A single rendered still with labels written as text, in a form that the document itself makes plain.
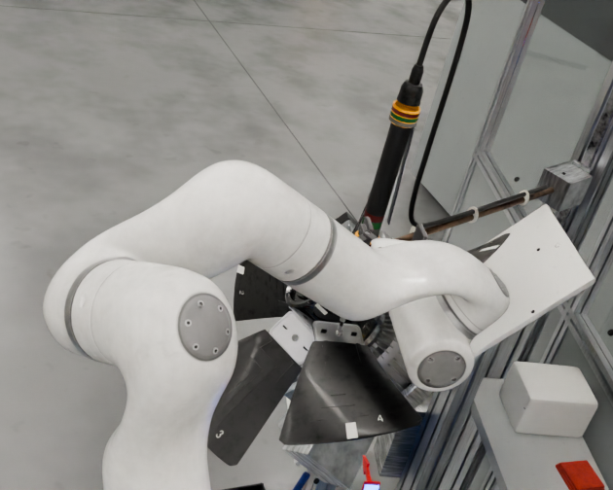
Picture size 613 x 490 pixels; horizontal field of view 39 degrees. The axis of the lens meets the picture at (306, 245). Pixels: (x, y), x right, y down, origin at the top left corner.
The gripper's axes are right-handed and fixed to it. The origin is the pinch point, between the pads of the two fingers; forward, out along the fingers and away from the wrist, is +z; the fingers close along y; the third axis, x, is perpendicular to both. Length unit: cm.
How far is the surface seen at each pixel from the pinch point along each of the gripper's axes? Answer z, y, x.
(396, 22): 573, 159, -138
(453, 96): 285, 114, -84
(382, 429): -14.3, 3.1, -27.2
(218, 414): 10, -18, -50
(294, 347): 15.9, -5.9, -37.2
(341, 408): -8.9, -2.5, -28.7
